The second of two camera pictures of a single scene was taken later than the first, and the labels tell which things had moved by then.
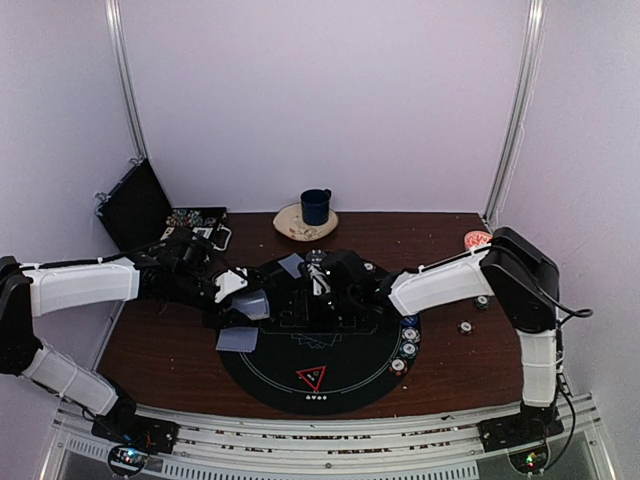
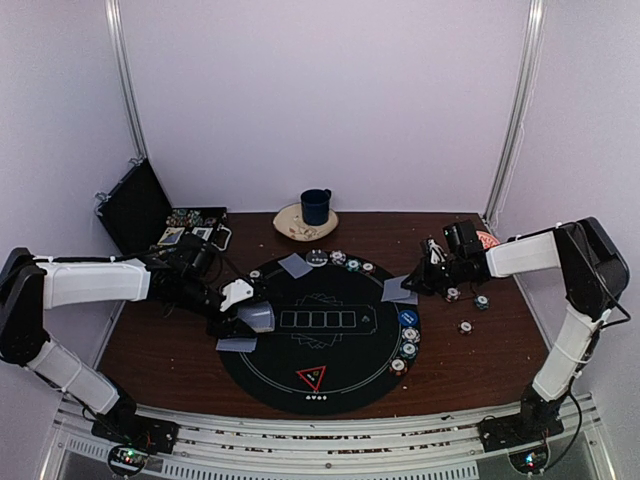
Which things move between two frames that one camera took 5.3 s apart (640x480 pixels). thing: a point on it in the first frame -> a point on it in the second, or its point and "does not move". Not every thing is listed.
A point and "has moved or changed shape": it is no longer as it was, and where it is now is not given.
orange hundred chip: x=398 y=366 does not move
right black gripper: x=331 y=323 -> x=422 y=279
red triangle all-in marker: x=313 y=375 does not move
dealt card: x=237 y=339 does not move
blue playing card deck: x=254 y=303 has moved or changed shape
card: x=242 y=339 does not move
